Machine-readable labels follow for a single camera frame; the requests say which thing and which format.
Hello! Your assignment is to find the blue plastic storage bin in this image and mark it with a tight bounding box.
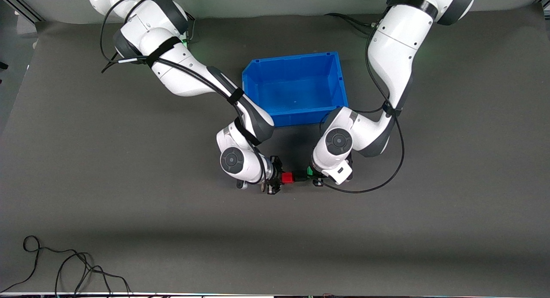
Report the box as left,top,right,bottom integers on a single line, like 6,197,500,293
242,52,349,127

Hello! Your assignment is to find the black left arm base cable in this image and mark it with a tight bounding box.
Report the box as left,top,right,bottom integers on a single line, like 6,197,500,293
324,13,379,34

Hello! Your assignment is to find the dark grey table mat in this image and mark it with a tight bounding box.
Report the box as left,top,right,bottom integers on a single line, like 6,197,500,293
0,3,550,296

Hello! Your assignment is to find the black left arm dress cable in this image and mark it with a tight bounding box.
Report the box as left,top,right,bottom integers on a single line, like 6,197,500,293
320,14,405,194

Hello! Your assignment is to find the thin black loose cable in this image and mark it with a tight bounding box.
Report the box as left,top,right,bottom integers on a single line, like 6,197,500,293
0,236,131,296

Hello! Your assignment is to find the black arm dress cable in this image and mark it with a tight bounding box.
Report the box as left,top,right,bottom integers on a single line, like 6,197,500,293
100,0,268,186
320,14,405,194

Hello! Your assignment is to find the black arm base cable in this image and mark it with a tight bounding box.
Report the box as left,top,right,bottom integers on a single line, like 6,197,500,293
161,0,196,43
324,13,379,34

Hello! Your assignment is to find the black right arm base cable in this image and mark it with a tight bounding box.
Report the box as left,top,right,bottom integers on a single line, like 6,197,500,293
161,0,196,43

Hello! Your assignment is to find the black right arm dress cable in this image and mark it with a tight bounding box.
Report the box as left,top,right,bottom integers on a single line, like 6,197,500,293
100,0,268,186

